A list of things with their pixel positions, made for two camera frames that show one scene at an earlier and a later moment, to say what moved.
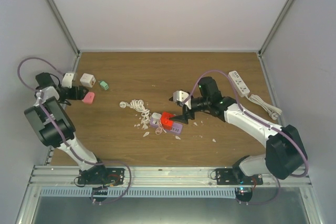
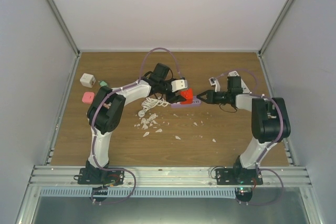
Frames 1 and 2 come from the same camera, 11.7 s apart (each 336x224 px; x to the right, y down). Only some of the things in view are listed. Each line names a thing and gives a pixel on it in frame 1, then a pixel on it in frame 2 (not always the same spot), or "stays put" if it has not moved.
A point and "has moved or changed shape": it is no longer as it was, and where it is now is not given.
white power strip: x=241 y=88 stays put
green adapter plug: x=104 y=85 stays put
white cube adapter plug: x=87 y=80 stays put
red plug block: x=166 y=123 has moved or changed shape
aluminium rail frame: x=52 y=177 stays put
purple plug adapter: x=177 y=128 has moved or changed shape
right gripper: x=183 y=118 → x=210 y=96
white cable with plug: x=138 y=105 → x=149 y=102
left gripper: x=80 y=96 → x=177 y=99
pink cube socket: x=88 y=98 stays put
